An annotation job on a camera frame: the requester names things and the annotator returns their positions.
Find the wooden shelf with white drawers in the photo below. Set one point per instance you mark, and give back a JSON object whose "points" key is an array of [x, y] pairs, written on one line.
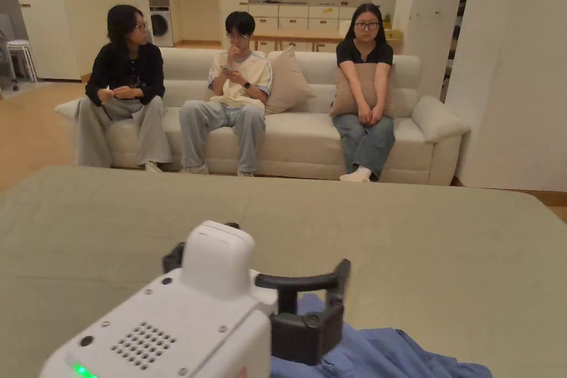
{"points": [[310, 15]]}

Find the white washing machine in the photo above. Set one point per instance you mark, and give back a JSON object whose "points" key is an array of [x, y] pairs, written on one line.
{"points": [[160, 26]]}

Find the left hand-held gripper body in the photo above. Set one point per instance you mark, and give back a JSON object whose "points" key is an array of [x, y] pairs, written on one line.
{"points": [[177, 320]]}

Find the beige cushion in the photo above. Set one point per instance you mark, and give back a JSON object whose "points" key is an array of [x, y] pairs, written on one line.
{"points": [[288, 81]]}

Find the bed with pale green sheet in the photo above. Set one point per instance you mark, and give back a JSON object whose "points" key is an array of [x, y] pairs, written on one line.
{"points": [[421, 240]]}

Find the cream sofa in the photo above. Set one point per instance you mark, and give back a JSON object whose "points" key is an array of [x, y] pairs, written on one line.
{"points": [[301, 139]]}

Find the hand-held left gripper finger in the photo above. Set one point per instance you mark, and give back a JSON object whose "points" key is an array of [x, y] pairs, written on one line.
{"points": [[305, 338], [173, 258]]}

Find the blue shirt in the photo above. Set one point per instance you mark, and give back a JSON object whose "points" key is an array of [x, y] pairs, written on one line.
{"points": [[390, 356]]}

